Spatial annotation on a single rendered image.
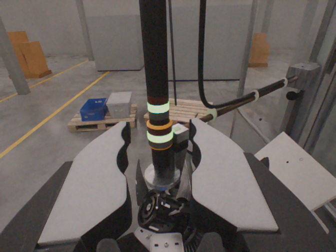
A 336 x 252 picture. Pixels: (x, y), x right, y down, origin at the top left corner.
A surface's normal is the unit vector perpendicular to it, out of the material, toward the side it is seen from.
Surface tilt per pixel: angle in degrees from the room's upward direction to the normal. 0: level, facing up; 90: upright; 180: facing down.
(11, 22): 90
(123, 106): 95
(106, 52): 90
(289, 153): 50
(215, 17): 90
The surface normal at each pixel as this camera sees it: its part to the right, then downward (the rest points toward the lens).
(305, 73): -0.79, 0.33
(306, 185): -0.78, -0.52
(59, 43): -0.04, 0.50
